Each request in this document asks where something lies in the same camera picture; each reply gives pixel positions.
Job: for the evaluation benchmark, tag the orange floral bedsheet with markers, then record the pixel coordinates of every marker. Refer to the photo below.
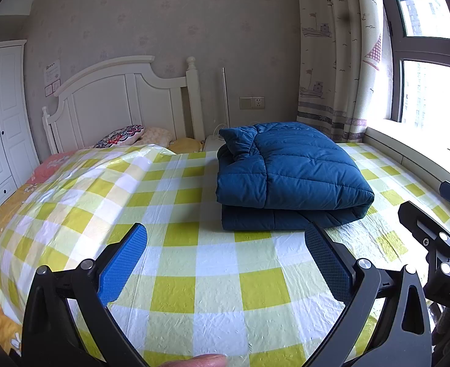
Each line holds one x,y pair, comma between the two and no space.
14,198

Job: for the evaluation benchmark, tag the cream pink pillow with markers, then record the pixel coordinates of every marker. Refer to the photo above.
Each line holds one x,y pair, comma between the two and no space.
158,135

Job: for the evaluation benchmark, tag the white wooden headboard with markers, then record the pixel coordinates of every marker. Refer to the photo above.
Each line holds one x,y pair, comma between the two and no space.
106,101

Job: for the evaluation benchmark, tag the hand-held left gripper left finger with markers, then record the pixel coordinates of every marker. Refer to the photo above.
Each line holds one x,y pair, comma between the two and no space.
125,260

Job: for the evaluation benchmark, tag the white wardrobe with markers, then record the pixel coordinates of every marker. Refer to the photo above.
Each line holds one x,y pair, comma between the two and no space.
3,122

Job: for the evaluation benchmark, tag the paper wall notice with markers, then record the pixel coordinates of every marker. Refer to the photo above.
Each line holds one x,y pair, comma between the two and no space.
52,77

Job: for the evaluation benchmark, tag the white bedside unit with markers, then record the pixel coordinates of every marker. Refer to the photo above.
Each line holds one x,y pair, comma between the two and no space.
212,144

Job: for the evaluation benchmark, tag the dark-framed window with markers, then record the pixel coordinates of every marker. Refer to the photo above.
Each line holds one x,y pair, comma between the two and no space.
395,49

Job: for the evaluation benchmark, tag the yellow pillow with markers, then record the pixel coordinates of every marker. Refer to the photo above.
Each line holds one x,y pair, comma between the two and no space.
186,145

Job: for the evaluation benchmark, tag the blue quilted jacket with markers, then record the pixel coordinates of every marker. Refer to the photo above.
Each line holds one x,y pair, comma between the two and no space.
305,168

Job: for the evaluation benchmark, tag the wall socket panel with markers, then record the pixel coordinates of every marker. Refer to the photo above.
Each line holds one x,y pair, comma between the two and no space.
251,102

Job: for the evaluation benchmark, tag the yellow checked plastic sheet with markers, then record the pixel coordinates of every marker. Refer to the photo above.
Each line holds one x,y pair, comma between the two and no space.
194,275

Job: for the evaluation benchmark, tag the cream boat-print curtain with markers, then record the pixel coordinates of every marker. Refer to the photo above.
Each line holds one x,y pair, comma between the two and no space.
324,53

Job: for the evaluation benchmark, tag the cream window ledge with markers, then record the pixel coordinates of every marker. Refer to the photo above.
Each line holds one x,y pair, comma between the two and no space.
412,153

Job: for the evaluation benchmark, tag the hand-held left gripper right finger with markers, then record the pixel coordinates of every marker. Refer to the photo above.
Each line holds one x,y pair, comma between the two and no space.
326,260

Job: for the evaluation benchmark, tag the colourful patterned pillow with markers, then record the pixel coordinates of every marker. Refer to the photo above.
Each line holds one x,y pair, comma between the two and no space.
119,135

